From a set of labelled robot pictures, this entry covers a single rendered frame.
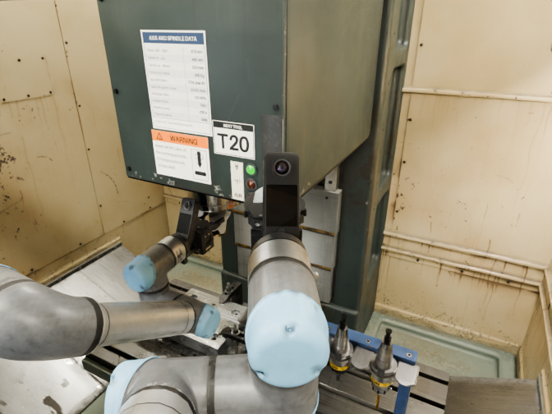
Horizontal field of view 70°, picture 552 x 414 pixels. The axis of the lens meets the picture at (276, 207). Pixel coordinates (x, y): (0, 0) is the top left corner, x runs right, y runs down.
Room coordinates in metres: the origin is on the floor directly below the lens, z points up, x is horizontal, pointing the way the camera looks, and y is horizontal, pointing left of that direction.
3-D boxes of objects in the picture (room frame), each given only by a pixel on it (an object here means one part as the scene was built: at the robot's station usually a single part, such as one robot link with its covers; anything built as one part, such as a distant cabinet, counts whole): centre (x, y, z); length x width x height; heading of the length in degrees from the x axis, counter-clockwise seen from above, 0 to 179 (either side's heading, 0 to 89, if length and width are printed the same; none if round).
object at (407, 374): (0.69, -0.31, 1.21); 0.07 x 0.05 x 0.01; 153
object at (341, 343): (0.76, -0.17, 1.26); 0.04 x 0.04 x 0.07
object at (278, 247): (0.38, -0.01, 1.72); 0.08 x 0.05 x 0.08; 93
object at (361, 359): (0.74, -0.22, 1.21); 0.07 x 0.05 x 0.01; 153
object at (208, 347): (1.16, 0.27, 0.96); 0.29 x 0.23 x 0.05; 63
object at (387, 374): (0.71, -0.27, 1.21); 0.06 x 0.06 x 0.03
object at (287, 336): (0.31, -0.01, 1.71); 0.11 x 0.08 x 0.09; 3
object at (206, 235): (0.94, 0.23, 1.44); 0.12 x 0.08 x 0.09; 153
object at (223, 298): (1.28, 0.19, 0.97); 0.13 x 0.03 x 0.15; 153
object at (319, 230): (1.45, -0.03, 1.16); 0.48 x 0.05 x 0.51; 63
